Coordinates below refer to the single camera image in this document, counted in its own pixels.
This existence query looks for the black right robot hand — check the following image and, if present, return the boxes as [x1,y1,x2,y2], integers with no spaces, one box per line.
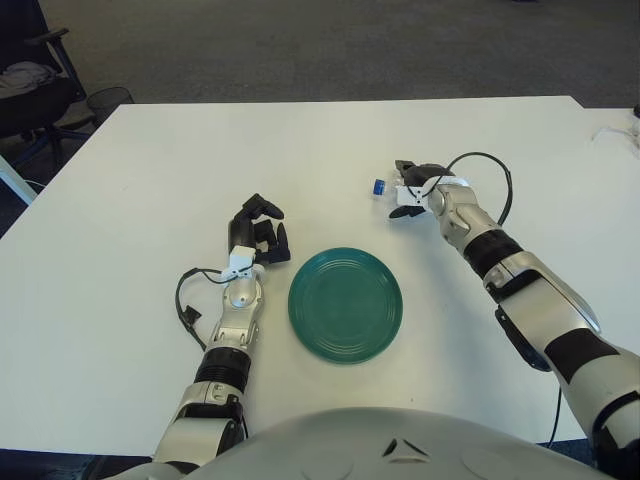
[388,158,459,221]

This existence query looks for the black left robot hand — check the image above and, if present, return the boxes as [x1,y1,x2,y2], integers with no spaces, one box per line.
[227,193,293,266]

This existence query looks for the clear bottle with blue cap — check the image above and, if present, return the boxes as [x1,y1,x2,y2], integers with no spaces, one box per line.
[369,172,406,201]

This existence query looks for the green round plate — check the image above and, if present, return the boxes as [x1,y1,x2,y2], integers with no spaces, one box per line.
[287,247,404,365]

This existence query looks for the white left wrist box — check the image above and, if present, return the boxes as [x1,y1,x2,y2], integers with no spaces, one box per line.
[227,245,260,281]

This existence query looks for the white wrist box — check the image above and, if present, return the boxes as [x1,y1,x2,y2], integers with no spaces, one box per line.
[227,245,260,281]
[392,174,474,207]

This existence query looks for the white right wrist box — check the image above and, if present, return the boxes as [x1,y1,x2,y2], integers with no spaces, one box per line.
[392,174,474,207]

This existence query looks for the black mesh wastebasket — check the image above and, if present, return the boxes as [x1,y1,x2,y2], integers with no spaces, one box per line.
[85,86,135,126]

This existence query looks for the grey robot torso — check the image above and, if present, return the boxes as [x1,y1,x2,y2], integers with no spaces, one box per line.
[99,407,616,480]

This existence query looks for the black office chair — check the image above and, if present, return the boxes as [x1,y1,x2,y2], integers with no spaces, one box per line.
[0,0,96,166]

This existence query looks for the grey cloth on chair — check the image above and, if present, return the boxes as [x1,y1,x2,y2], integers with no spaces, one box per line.
[0,62,59,91]

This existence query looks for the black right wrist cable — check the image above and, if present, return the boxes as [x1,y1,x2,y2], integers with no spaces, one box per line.
[447,151,514,226]

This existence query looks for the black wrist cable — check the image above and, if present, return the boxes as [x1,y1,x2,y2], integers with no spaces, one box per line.
[447,151,514,226]
[174,268,226,351]

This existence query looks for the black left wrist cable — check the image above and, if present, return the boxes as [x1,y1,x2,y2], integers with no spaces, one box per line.
[174,268,226,351]

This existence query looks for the thin white cable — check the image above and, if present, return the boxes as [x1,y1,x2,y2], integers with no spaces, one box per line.
[592,124,640,146]

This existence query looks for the thin black hanging cable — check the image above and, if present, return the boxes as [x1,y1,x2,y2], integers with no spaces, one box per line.
[544,384,564,449]

